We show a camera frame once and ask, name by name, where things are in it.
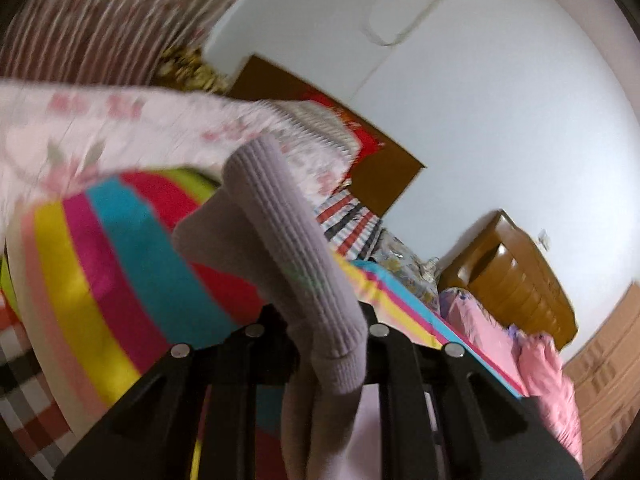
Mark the pink floral quilt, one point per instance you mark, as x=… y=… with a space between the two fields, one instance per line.
x=150 y=125

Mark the padded brown wooden headboard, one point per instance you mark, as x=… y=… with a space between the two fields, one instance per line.
x=520 y=280

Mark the red embroidered pillow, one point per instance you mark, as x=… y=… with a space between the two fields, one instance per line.
x=360 y=127

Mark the pink fleece comforter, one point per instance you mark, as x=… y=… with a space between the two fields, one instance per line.
x=552 y=390

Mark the checkered bed sheet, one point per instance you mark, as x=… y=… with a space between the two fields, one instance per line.
x=27 y=400

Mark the striped floral curtain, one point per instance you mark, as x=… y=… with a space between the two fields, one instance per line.
x=110 y=15

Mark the white power strip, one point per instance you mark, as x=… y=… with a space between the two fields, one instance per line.
x=430 y=262

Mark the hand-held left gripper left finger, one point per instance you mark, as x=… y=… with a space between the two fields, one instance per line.
x=260 y=355

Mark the floral covered nightstand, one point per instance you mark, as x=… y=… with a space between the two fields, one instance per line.
x=405 y=265

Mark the leopard print cloth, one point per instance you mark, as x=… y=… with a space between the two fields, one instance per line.
x=192 y=70

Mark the rainbow striped blanket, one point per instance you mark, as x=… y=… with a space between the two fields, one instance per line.
x=125 y=270

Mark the grey zigzag patterned pillow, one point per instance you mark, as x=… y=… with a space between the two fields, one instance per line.
x=320 y=122

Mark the pink bed sheet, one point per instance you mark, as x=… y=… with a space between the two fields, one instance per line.
x=480 y=330

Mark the light wooden wardrobe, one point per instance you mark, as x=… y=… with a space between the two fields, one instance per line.
x=607 y=375

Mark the dark wooden headboard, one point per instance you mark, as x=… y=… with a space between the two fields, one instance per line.
x=395 y=175

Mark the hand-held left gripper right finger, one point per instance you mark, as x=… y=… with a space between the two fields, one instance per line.
x=387 y=355

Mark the white wall socket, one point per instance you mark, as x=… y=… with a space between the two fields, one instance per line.
x=544 y=240

